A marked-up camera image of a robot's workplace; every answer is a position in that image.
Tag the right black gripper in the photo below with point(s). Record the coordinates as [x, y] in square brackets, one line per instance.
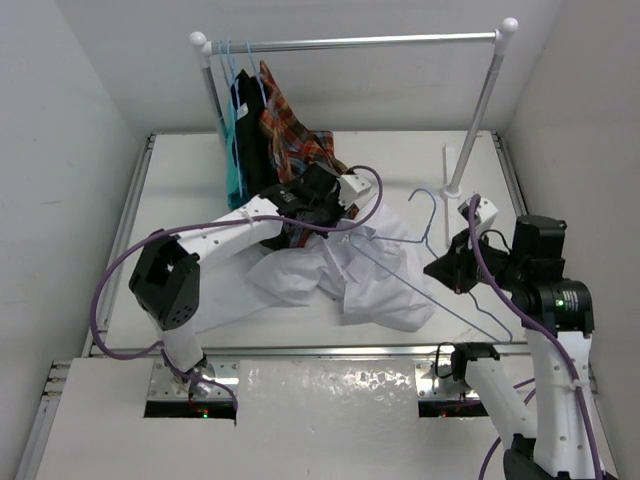
[453, 266]

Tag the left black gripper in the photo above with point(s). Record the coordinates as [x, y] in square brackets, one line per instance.
[320, 198]

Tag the white shirt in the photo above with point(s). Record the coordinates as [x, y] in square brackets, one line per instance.
[258, 278]

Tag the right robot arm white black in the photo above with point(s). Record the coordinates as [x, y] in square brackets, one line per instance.
[556, 314]

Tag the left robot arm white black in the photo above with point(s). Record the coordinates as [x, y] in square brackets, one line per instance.
[166, 279]

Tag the plaid shirt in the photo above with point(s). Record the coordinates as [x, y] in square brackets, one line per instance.
[304, 159]

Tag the black garment on hanger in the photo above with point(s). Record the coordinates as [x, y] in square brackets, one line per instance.
[258, 169]

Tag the teal garment on hanger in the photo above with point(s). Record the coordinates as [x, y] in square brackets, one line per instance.
[236, 188]

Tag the blue hanger with black garment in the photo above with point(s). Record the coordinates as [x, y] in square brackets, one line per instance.
[231, 79]

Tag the blue hanger with teal garment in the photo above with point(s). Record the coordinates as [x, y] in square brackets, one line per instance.
[222, 65]

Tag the clothes rack metal white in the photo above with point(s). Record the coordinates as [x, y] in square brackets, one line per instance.
[454, 161]

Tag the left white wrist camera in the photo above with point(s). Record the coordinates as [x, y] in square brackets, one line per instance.
[352, 187]

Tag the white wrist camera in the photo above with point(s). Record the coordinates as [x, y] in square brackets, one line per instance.
[352, 187]
[479, 210]

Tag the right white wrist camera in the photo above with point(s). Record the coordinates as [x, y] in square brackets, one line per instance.
[479, 210]

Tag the metal mounting rail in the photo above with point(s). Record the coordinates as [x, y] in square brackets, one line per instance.
[366, 367]

